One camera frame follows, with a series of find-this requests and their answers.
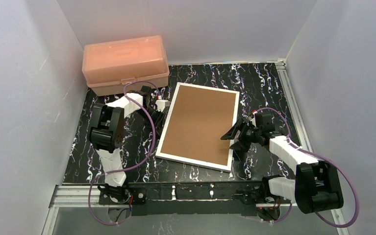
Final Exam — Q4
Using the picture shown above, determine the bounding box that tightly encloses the white picture frame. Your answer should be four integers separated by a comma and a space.
155, 82, 240, 172

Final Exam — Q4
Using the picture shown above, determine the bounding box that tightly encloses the brown backing board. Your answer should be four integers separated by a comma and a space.
160, 85, 237, 166

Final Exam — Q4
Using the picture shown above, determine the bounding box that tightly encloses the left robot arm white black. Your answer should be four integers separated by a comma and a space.
88, 86, 170, 187

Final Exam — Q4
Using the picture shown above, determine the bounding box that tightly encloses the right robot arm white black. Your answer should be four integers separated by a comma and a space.
221, 112, 344, 214

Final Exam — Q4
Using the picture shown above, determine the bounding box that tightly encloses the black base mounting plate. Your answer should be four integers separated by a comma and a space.
98, 181, 292, 217

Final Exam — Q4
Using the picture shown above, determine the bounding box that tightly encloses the pink plastic storage box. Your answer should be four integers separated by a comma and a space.
82, 35, 170, 96

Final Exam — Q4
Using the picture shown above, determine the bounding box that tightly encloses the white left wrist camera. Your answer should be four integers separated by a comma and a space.
155, 95, 171, 112

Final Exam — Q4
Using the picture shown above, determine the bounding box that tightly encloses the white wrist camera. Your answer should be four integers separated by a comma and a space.
251, 110, 259, 127
155, 95, 171, 112

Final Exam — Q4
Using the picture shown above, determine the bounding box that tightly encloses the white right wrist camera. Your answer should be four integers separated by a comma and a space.
251, 110, 259, 127

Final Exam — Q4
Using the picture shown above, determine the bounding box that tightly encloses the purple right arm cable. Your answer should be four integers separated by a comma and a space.
244, 107, 360, 229

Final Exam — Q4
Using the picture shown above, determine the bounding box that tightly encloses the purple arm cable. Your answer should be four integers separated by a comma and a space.
88, 80, 162, 227
244, 107, 360, 229

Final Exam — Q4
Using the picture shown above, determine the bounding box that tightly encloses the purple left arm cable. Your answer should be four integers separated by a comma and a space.
88, 80, 162, 227

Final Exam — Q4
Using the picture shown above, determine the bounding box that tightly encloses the aluminium front rail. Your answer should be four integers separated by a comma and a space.
42, 186, 349, 235

